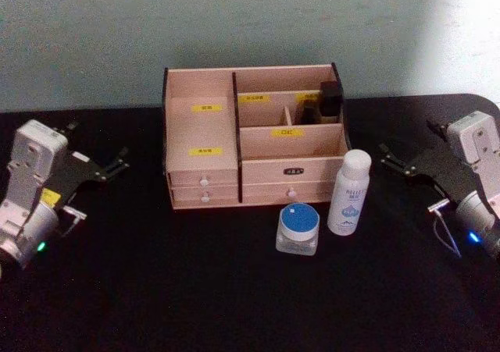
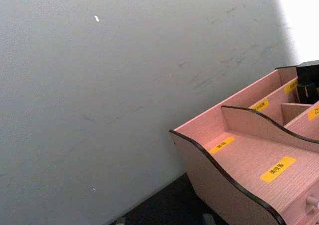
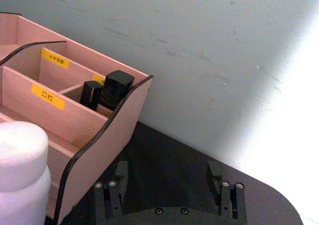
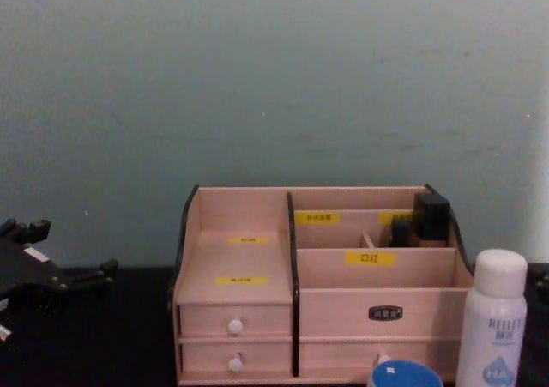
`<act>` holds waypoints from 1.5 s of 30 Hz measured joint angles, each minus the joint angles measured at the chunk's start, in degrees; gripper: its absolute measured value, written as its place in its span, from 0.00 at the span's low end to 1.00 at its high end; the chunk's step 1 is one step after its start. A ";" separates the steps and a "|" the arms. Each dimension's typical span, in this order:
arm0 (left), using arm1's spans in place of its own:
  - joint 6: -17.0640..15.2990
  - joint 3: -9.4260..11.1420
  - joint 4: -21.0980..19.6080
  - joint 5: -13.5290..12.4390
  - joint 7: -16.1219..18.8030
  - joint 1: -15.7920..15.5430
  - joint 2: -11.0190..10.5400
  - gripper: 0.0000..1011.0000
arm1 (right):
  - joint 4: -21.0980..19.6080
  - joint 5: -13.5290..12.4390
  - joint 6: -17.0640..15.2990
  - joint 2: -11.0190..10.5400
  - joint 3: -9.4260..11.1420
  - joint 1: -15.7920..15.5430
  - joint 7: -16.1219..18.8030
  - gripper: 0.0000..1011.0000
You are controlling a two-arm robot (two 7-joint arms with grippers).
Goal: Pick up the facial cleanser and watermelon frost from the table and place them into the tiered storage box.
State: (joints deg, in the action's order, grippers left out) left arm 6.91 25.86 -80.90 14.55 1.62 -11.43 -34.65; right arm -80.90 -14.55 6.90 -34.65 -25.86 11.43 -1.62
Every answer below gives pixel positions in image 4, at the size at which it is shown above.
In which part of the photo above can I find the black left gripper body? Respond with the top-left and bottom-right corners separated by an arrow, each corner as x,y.
0,240 -> 66,309

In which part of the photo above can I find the black table cloth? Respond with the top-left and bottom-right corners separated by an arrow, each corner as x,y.
0,261 -> 549,387

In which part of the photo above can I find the white spray bottle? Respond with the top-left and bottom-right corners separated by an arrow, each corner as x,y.
455,249 -> 529,387

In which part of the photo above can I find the tall black bottle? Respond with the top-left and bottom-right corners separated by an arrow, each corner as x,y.
413,191 -> 452,243

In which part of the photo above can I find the pale wooden desk organizer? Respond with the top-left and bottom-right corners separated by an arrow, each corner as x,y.
167,184 -> 475,387

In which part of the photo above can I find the blue lidded jar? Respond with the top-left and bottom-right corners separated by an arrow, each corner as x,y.
366,360 -> 444,387

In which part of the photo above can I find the small wooden drawer white knob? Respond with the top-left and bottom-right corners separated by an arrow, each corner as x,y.
178,304 -> 294,337
179,338 -> 294,374

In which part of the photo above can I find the wide wooden drawer white knob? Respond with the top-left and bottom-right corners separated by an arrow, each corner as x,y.
298,337 -> 461,372

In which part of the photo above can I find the small black cosmetic container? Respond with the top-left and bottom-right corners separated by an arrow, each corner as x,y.
389,216 -> 415,248

